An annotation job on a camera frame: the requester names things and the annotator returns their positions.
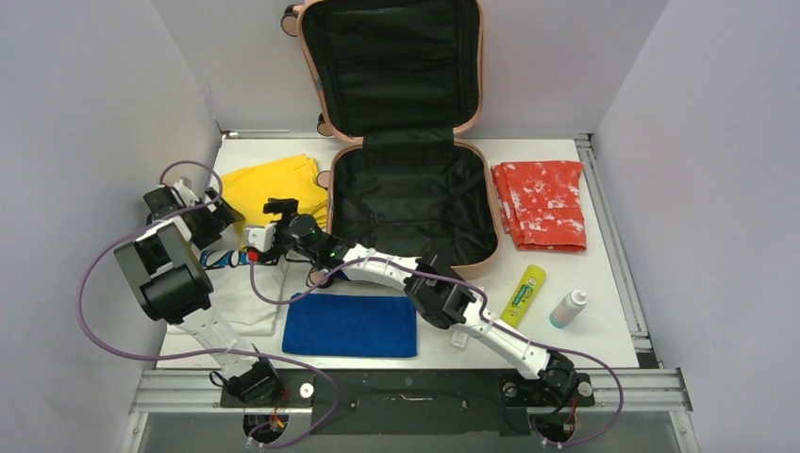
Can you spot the yellow green bottle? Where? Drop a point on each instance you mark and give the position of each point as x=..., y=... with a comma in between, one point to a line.
x=522, y=297

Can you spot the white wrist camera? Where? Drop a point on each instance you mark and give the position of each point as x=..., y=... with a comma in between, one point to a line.
x=183, y=192
x=259, y=238

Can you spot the yellow cloth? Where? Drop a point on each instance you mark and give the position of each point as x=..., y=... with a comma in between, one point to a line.
x=248, y=189

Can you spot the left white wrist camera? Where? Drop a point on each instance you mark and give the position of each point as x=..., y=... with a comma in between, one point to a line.
x=183, y=192

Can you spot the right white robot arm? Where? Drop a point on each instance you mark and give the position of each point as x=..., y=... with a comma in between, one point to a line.
x=437, y=292

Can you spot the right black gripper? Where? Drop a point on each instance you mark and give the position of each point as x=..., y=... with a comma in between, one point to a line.
x=289, y=208

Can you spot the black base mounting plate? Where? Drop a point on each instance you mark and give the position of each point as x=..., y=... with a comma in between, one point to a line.
x=428, y=402

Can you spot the blue folded towel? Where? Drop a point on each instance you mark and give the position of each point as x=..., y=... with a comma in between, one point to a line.
x=351, y=326

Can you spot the aluminium frame rail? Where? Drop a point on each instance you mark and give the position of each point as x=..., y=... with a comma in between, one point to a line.
x=654, y=415

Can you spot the red white patterned cloth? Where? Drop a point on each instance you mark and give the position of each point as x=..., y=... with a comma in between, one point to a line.
x=540, y=204

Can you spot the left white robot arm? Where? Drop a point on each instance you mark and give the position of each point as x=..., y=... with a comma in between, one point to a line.
x=170, y=284

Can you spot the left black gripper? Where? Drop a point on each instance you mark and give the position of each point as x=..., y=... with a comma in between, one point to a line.
x=220, y=220

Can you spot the white folded shirt blue print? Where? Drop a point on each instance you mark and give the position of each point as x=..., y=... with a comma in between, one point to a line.
x=233, y=295

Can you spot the pink open suitcase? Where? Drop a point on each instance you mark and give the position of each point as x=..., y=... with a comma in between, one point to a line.
x=399, y=83

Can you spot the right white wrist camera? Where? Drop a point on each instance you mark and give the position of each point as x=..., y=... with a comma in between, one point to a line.
x=259, y=238

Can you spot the white toothpaste tube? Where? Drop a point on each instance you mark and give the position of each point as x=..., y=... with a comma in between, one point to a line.
x=461, y=339

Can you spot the small white teal bottle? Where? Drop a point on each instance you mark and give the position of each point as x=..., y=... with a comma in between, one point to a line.
x=568, y=308

